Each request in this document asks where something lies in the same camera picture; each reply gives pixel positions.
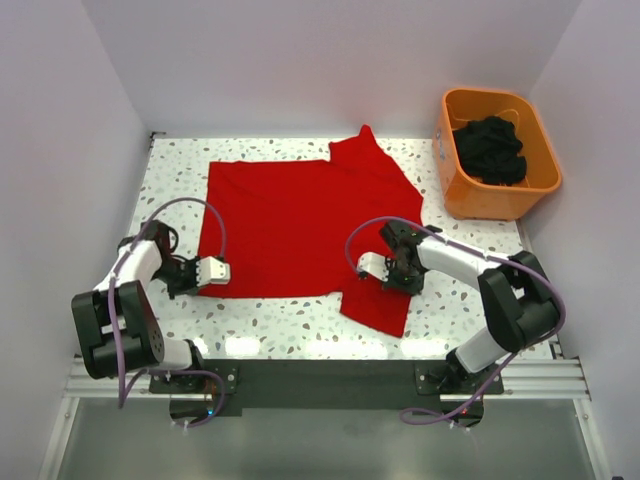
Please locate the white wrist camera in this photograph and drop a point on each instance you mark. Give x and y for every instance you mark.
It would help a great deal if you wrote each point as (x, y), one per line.
(374, 265)
(212, 271)

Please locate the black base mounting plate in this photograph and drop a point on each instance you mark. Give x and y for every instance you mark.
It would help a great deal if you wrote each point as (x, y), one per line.
(318, 384)

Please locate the aluminium frame rail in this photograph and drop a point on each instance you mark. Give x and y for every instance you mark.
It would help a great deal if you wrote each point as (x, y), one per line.
(520, 380)

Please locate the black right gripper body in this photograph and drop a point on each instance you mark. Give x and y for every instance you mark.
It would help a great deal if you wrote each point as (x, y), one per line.
(408, 279)

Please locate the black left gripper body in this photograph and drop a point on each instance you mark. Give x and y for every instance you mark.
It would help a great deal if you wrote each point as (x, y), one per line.
(179, 276)

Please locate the black clothes pile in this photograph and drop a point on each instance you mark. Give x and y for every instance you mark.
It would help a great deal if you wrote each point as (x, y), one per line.
(490, 151)

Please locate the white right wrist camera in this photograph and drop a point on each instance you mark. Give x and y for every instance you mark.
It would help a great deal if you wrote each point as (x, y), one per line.
(374, 265)

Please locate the red t-shirt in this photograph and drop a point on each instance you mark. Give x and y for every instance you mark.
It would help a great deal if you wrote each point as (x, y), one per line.
(289, 229)

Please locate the orange plastic basket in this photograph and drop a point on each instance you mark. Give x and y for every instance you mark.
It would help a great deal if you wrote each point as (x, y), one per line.
(466, 197)

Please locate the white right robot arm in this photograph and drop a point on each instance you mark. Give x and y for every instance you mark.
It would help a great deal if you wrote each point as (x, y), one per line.
(518, 304)

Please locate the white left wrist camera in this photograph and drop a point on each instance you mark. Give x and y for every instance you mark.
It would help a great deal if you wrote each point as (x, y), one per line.
(212, 271)

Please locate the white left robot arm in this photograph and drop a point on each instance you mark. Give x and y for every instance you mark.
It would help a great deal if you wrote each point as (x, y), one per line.
(142, 342)

